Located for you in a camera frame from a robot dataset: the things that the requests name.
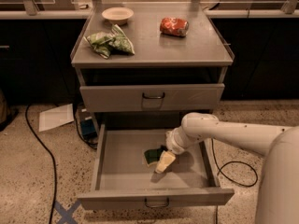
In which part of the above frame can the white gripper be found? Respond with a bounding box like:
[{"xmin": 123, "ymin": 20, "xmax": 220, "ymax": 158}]
[{"xmin": 155, "ymin": 128, "xmax": 189, "ymax": 174}]

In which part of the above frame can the green yellow sponge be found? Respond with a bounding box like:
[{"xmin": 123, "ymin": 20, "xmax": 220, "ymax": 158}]
[{"xmin": 144, "ymin": 147, "xmax": 165, "ymax": 167}]

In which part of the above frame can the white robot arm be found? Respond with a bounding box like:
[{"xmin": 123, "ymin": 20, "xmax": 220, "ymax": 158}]
[{"xmin": 156, "ymin": 113, "xmax": 299, "ymax": 224}]

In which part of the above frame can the open grey middle drawer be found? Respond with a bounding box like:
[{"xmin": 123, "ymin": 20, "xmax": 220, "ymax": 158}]
[{"xmin": 78, "ymin": 124, "xmax": 235, "ymax": 210}]

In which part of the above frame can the closed grey top drawer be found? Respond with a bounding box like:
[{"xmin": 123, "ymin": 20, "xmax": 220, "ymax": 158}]
[{"xmin": 80, "ymin": 84, "xmax": 224, "ymax": 112}]

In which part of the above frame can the grey metal drawer cabinet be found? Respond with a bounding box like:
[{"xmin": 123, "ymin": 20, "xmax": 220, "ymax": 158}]
[{"xmin": 72, "ymin": 3, "xmax": 234, "ymax": 130}]

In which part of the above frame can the blue power box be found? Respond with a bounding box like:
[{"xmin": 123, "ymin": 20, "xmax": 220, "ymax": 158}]
[{"xmin": 79, "ymin": 109, "xmax": 97, "ymax": 139}]

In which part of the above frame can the white paper sheet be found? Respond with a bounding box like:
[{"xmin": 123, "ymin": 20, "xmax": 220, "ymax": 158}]
[{"xmin": 39, "ymin": 104, "xmax": 74, "ymax": 132}]

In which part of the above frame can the blue tape cross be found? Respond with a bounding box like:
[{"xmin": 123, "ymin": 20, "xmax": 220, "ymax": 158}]
[{"xmin": 55, "ymin": 201, "xmax": 80, "ymax": 224}]

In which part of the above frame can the green chip bag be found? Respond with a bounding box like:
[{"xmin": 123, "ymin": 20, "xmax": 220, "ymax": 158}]
[{"xmin": 84, "ymin": 24, "xmax": 135, "ymax": 59}]

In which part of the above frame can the crushed orange soda can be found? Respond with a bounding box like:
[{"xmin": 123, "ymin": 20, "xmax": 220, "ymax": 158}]
[{"xmin": 160, "ymin": 17, "xmax": 189, "ymax": 37}]

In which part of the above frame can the white bowl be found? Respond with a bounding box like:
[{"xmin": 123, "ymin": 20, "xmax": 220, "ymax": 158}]
[{"xmin": 102, "ymin": 7, "xmax": 134, "ymax": 25}]

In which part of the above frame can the black middle drawer handle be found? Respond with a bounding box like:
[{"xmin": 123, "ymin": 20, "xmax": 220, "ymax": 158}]
[{"xmin": 144, "ymin": 198, "xmax": 170, "ymax": 209}]

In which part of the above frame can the black drawer handle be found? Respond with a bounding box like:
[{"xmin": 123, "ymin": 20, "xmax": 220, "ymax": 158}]
[
  {"xmin": 142, "ymin": 92, "xmax": 165, "ymax": 100},
  {"xmin": 144, "ymin": 198, "xmax": 170, "ymax": 209}
]

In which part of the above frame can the black top drawer handle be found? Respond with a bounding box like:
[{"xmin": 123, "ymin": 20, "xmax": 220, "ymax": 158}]
[{"xmin": 142, "ymin": 92, "xmax": 165, "ymax": 100}]

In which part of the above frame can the black cable left floor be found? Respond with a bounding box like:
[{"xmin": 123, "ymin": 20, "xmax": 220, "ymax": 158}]
[{"xmin": 24, "ymin": 103, "xmax": 59, "ymax": 224}]

